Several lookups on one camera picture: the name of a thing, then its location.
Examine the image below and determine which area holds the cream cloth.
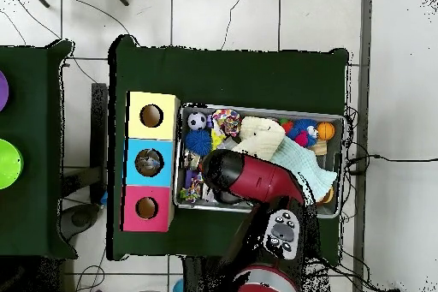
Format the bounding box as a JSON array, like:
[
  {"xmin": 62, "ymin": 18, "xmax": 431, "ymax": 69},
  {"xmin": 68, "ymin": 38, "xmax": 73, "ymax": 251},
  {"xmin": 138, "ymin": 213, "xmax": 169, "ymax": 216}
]
[{"xmin": 232, "ymin": 116, "xmax": 287, "ymax": 162}]

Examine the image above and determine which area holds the mint green cloth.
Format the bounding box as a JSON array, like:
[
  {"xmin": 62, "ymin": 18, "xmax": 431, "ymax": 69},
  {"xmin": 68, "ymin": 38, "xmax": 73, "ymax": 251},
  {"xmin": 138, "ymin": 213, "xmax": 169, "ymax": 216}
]
[{"xmin": 269, "ymin": 135, "xmax": 338, "ymax": 204}]

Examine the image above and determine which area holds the silver mesh bin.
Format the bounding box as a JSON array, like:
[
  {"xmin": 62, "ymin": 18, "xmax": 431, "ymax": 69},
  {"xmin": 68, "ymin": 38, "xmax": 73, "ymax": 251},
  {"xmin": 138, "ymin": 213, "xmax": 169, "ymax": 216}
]
[{"xmin": 172, "ymin": 102, "xmax": 346, "ymax": 219}]

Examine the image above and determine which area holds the wooden box with three holes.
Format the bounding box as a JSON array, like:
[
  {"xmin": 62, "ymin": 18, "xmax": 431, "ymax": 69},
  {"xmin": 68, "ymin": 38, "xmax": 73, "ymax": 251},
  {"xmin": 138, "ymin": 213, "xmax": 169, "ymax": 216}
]
[{"xmin": 118, "ymin": 91, "xmax": 181, "ymax": 233}]

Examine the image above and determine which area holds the blue spiky ball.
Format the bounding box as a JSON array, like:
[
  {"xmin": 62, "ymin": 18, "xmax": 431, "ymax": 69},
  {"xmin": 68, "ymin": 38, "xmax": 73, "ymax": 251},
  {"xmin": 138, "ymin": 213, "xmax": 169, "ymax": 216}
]
[{"xmin": 184, "ymin": 128, "xmax": 213, "ymax": 157}]

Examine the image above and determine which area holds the small soccer ball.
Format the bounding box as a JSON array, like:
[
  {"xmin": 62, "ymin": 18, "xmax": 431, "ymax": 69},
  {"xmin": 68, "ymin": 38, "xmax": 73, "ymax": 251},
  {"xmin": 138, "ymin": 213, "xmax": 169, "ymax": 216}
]
[{"xmin": 186, "ymin": 110, "xmax": 209, "ymax": 131}]

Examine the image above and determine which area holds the dark green tablecloth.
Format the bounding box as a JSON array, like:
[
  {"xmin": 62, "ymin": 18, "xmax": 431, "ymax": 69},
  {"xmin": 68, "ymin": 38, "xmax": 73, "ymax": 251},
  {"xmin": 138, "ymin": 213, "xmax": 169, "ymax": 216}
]
[{"xmin": 106, "ymin": 34, "xmax": 351, "ymax": 265}]

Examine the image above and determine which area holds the blue spiky toy with eyes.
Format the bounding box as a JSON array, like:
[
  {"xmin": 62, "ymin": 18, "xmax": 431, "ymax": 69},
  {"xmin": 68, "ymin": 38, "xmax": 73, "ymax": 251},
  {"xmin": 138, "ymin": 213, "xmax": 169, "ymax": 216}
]
[{"xmin": 278, "ymin": 118, "xmax": 320, "ymax": 149}]

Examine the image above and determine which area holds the small orange basketball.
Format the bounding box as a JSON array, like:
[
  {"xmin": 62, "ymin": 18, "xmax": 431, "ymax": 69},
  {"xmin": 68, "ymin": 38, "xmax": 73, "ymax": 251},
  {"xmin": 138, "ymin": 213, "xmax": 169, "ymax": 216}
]
[{"xmin": 316, "ymin": 121, "xmax": 336, "ymax": 141}]

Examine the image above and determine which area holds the side table with green cloth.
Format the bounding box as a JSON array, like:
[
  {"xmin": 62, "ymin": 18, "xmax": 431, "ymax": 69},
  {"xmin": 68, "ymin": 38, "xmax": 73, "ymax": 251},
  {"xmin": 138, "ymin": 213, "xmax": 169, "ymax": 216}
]
[{"xmin": 0, "ymin": 39, "xmax": 78, "ymax": 260}]

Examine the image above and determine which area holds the lime green disc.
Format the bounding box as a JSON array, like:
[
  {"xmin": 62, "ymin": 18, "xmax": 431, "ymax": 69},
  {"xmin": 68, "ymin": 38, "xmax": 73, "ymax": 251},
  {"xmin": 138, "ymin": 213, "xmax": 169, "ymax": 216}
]
[{"xmin": 0, "ymin": 138, "xmax": 25, "ymax": 191}]

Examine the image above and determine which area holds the purple disc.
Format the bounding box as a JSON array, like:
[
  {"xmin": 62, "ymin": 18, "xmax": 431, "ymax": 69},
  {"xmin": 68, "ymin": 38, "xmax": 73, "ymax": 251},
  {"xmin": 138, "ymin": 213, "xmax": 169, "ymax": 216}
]
[{"xmin": 0, "ymin": 69, "xmax": 10, "ymax": 113}]

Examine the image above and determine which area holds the thin black floor cable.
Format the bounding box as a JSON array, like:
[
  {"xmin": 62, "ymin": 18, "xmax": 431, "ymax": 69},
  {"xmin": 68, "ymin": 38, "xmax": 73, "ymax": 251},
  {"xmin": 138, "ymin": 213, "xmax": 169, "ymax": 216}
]
[{"xmin": 220, "ymin": 0, "xmax": 248, "ymax": 51}]

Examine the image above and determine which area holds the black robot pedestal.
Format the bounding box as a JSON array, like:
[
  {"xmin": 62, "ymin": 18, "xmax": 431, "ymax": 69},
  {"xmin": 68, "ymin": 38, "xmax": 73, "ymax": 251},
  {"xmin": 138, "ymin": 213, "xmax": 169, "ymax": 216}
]
[{"xmin": 182, "ymin": 255, "xmax": 240, "ymax": 292}]

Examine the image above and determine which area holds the black power cable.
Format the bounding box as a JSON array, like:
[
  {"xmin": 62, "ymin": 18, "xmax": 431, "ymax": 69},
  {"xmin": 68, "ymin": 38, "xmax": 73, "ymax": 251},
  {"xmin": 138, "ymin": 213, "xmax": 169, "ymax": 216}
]
[{"xmin": 345, "ymin": 153, "xmax": 438, "ymax": 176}]

